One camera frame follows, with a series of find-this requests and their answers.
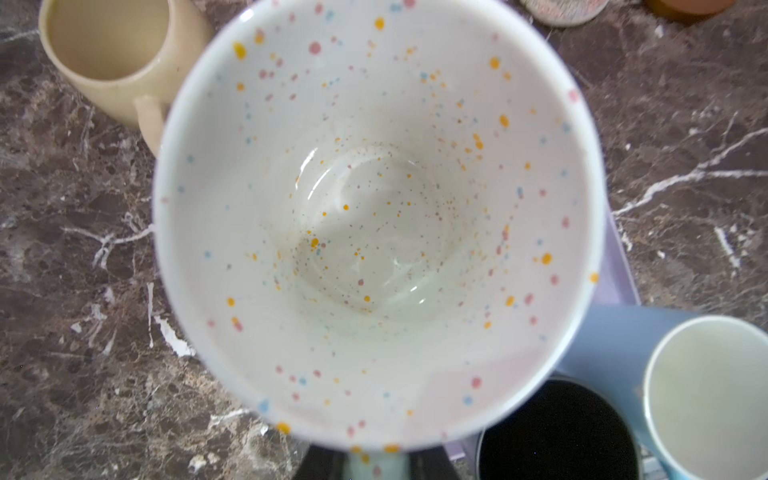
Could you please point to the multicolour woven round coaster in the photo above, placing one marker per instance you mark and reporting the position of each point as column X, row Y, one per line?
column 564, row 13

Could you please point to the white mug blue handle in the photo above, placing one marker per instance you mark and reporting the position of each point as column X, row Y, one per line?
column 692, row 387

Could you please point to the white mug with handle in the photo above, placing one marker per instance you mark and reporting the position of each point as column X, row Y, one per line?
column 380, row 223

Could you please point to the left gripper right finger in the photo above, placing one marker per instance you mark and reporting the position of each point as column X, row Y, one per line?
column 431, row 464

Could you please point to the black mug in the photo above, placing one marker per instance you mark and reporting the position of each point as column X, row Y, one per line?
column 564, row 431

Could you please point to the beige ceramic mug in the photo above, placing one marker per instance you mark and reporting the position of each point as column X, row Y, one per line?
column 128, row 58

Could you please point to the brown wooden saucer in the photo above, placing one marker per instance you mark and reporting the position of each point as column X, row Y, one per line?
column 688, row 11

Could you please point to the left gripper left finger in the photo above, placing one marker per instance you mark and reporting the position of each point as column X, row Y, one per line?
column 320, row 463

